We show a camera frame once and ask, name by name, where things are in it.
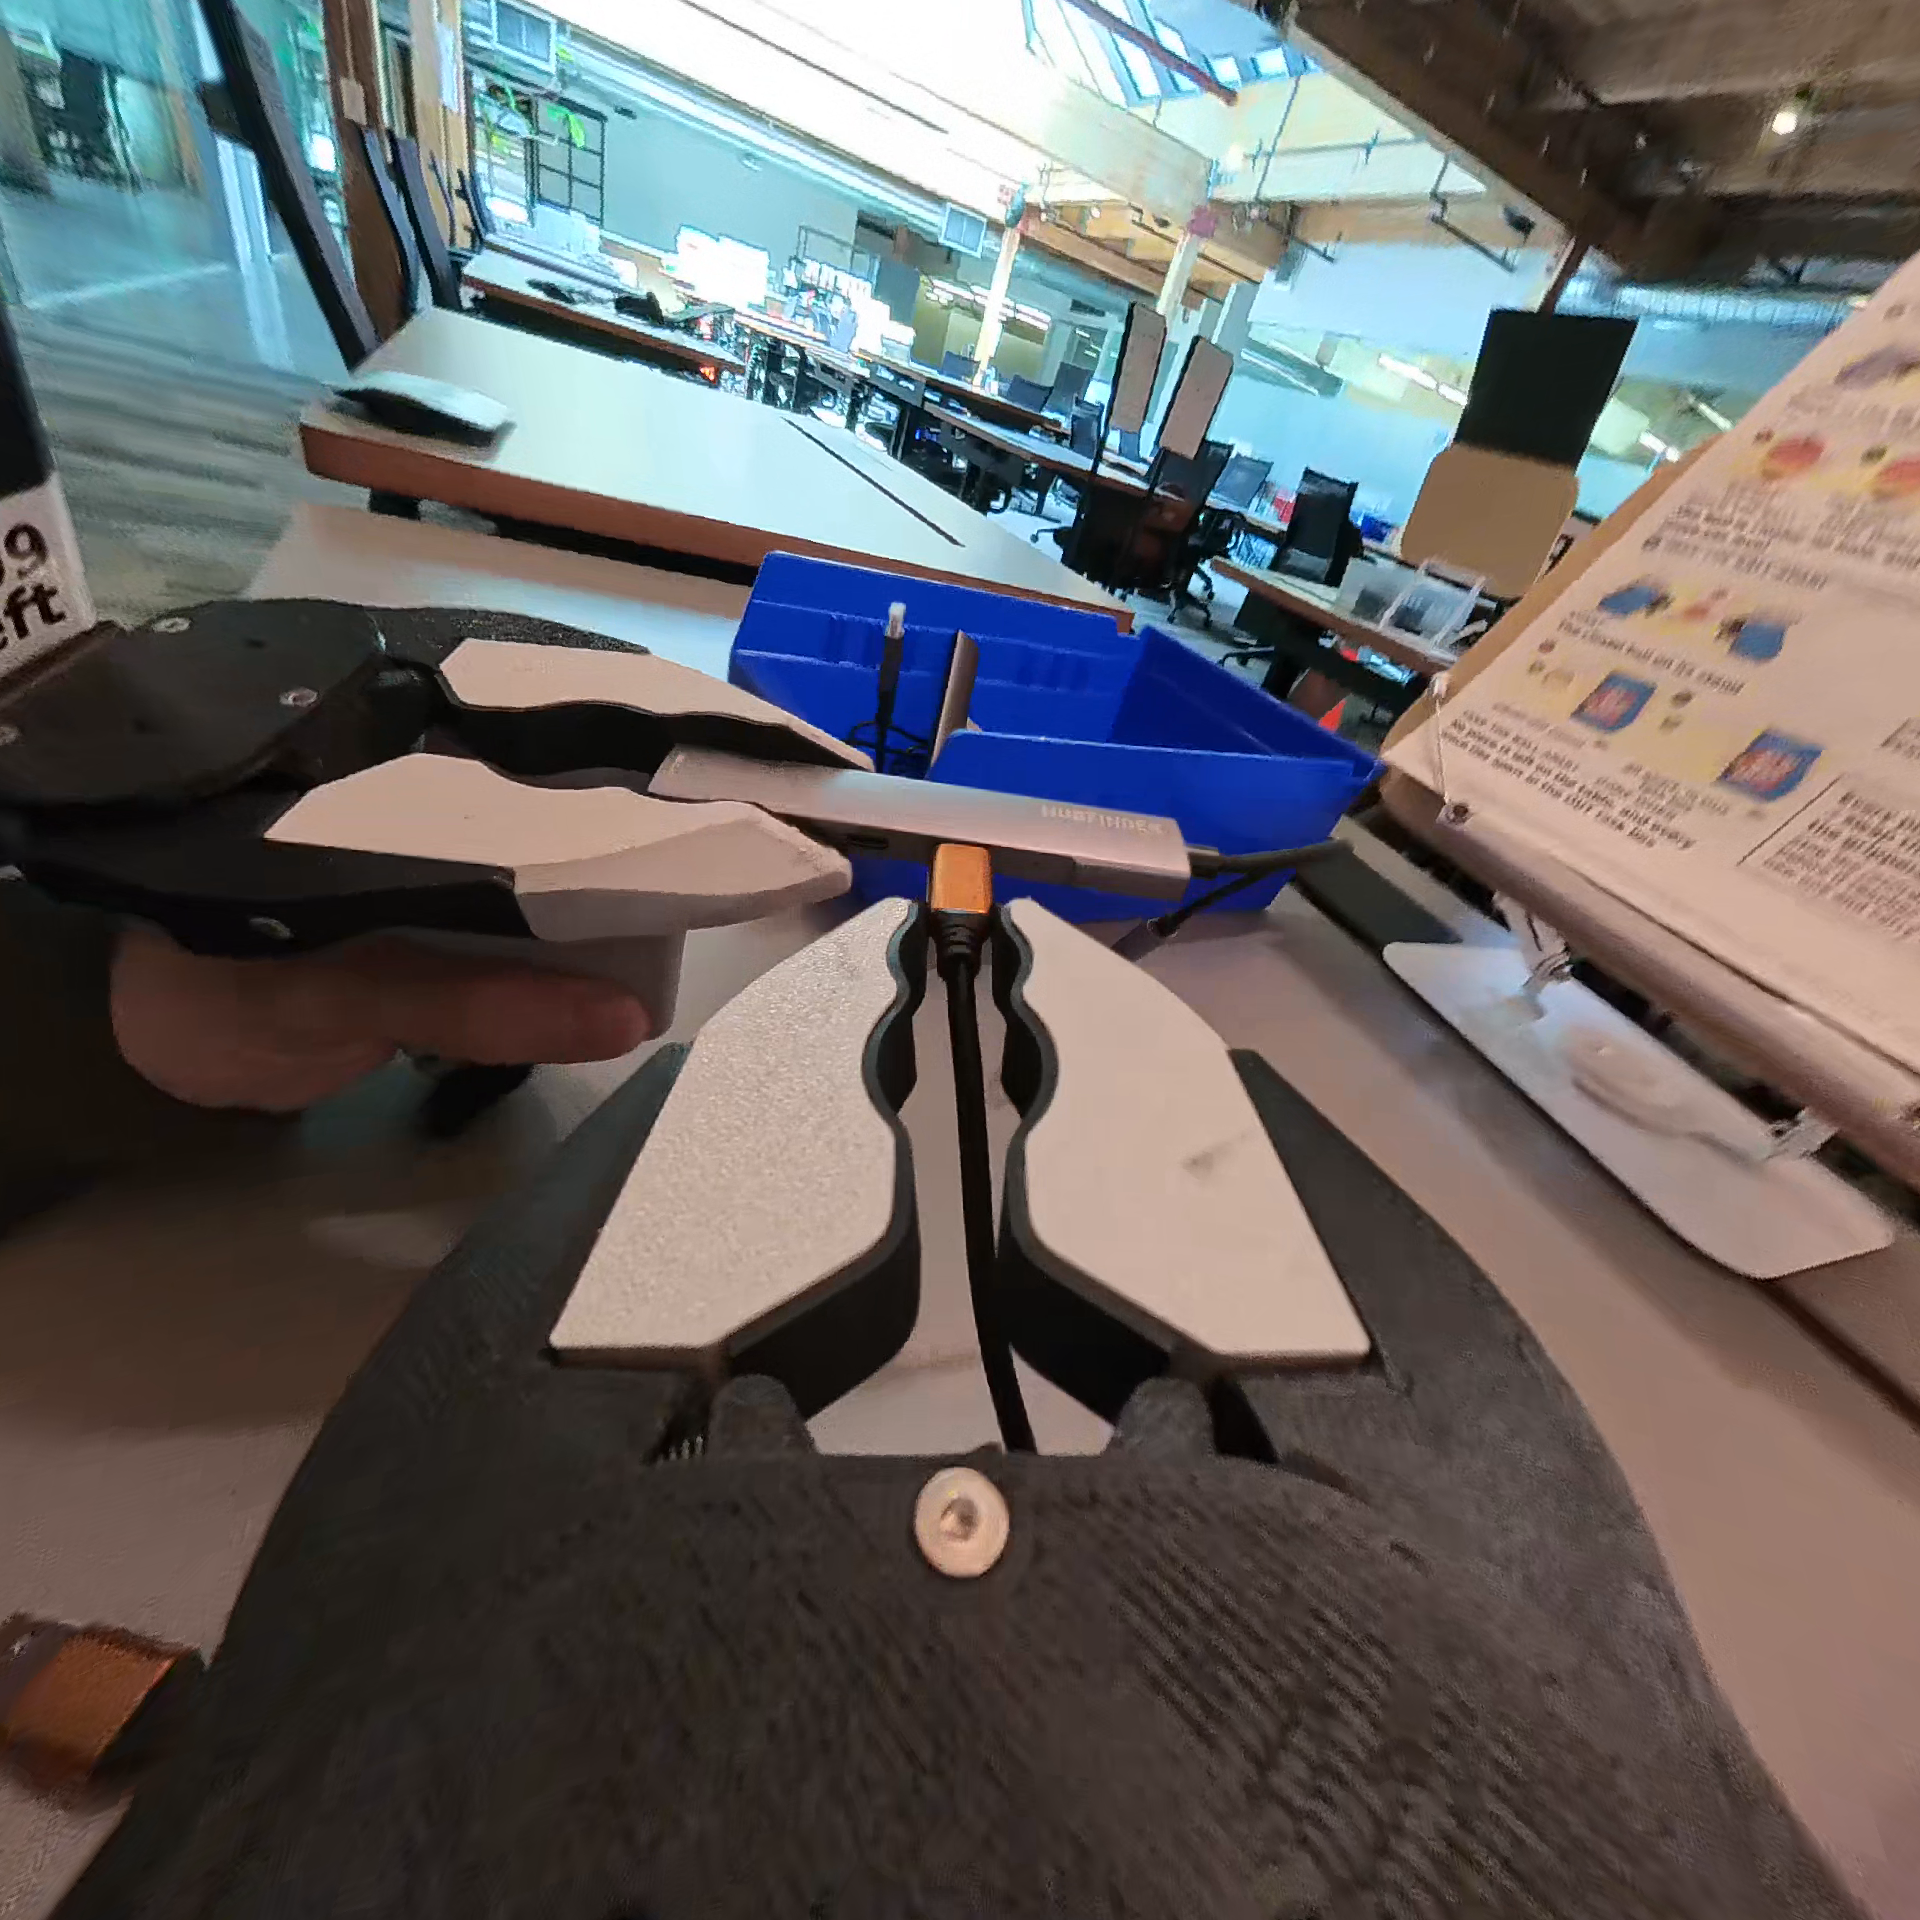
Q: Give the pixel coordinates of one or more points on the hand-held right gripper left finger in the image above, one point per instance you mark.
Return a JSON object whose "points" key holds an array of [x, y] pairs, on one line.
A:
{"points": [[751, 1169]]}

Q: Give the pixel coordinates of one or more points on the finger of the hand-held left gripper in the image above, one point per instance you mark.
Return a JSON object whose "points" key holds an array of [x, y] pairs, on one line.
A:
{"points": [[601, 679], [569, 841]]}

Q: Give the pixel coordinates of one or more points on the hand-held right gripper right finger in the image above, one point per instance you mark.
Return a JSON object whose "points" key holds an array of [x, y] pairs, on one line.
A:
{"points": [[1169, 1183]]}

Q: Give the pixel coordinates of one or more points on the grey metal usb hub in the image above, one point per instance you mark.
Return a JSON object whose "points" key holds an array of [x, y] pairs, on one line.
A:
{"points": [[1022, 823]]}

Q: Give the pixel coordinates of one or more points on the blue plastic bin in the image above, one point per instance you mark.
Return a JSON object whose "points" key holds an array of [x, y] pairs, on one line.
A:
{"points": [[1142, 749]]}

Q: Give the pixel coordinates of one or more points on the person's left forearm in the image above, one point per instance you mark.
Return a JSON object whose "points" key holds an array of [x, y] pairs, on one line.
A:
{"points": [[45, 1154]]}

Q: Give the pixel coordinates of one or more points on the person's left hand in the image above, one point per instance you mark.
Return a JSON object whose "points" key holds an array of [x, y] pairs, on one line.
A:
{"points": [[331, 1013]]}

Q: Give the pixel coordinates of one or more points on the white table wooden edge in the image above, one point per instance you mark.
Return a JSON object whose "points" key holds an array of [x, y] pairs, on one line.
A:
{"points": [[629, 449]]}

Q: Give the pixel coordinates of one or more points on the white black flat device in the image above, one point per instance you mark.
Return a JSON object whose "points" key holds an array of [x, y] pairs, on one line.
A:
{"points": [[422, 410]]}

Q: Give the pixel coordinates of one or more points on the grey flat metal adapter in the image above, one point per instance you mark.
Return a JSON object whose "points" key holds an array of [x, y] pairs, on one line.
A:
{"points": [[962, 697]]}

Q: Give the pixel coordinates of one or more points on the board on black pole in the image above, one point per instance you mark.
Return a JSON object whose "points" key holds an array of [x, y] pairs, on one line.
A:
{"points": [[1202, 393], [1142, 367]]}

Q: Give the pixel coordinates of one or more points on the black office chair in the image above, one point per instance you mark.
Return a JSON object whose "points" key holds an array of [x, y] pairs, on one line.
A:
{"points": [[1321, 523]]}

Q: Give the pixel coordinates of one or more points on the printed instruction sheet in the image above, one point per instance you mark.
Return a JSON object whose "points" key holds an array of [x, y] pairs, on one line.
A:
{"points": [[1724, 674]]}

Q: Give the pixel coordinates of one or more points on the black wooden document stand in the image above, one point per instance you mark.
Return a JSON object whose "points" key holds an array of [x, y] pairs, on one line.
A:
{"points": [[1529, 404]]}

